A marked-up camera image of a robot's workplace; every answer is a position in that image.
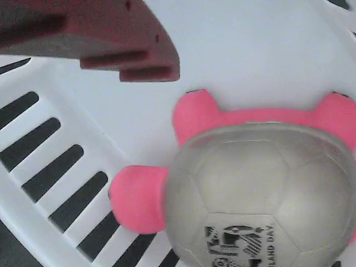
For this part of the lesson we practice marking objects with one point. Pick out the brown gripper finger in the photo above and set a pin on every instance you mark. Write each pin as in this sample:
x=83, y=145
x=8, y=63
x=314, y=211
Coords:
x=105, y=30

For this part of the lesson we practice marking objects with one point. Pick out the red turtle toy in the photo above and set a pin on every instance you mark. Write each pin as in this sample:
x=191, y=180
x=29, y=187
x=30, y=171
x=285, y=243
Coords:
x=250, y=180

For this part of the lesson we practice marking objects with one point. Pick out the white slotted plastic basket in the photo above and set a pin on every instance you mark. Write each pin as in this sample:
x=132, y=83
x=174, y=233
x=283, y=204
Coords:
x=236, y=41

